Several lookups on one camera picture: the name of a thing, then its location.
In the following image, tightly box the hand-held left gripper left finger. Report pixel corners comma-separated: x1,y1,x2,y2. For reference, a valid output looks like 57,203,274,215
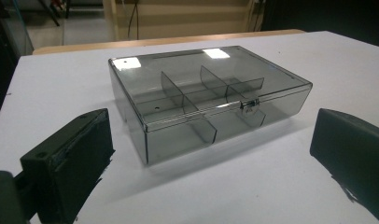
14,107,116,224

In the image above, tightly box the hanging black cable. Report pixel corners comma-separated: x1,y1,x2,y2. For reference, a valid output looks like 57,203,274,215
127,0,141,41

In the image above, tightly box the white table board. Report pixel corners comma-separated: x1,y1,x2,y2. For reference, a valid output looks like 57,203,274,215
0,30,379,224

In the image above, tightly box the clear grey plastic compartment box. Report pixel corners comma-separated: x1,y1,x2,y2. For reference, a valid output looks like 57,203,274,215
107,45,314,166

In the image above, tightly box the beige stepped platform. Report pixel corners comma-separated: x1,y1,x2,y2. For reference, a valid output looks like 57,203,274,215
103,0,260,42

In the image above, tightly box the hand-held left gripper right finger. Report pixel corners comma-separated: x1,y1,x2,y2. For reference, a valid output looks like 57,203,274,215
309,107,379,224

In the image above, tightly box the black metal stand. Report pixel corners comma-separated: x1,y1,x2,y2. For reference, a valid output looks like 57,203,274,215
37,0,71,28

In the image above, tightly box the wooden table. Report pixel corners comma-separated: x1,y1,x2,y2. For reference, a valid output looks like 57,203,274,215
32,28,307,56

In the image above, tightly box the dark curtain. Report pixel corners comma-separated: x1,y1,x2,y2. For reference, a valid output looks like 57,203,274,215
260,0,379,49

